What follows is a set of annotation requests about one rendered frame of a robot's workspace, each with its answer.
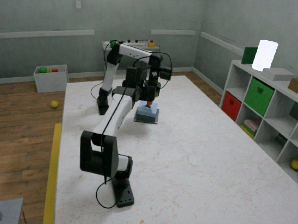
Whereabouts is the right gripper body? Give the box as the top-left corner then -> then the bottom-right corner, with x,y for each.
136,86 -> 156,102

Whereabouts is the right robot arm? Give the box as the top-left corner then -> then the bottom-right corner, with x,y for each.
80,67 -> 147,206

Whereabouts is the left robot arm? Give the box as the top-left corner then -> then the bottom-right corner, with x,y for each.
97,41 -> 173,115

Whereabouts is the light blue flat plate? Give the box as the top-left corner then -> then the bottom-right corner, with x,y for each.
137,101 -> 158,117

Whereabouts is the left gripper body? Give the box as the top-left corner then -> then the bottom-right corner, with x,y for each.
144,76 -> 161,96

